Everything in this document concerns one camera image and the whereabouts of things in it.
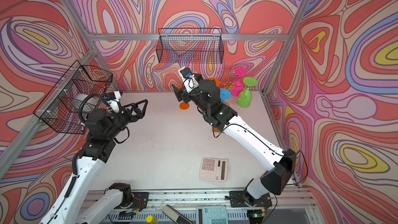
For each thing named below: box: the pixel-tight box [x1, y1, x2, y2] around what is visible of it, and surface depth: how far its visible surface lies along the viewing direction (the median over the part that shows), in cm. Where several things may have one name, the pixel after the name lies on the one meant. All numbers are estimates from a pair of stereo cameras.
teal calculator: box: [195, 204, 229, 224], surface depth 69 cm
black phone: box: [162, 204, 194, 224], surface depth 69 cm
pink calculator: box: [199, 157, 228, 183], surface depth 83 cm
